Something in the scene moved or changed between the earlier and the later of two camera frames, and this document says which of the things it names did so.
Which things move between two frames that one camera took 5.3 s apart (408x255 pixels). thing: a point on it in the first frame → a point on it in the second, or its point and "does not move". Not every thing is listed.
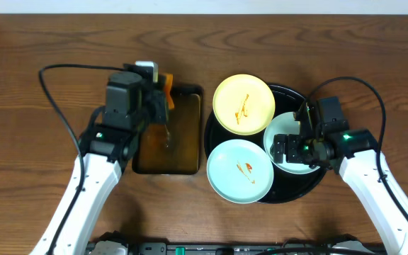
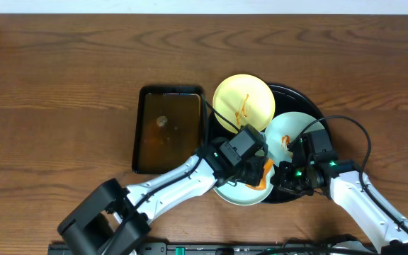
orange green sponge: x=168 y=86 → x=263 y=183
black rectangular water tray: x=177 y=147 does not move
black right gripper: x=293 y=154 → x=285 y=170
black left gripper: x=158 y=104 → x=254 y=169
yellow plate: x=243 y=104 does not move
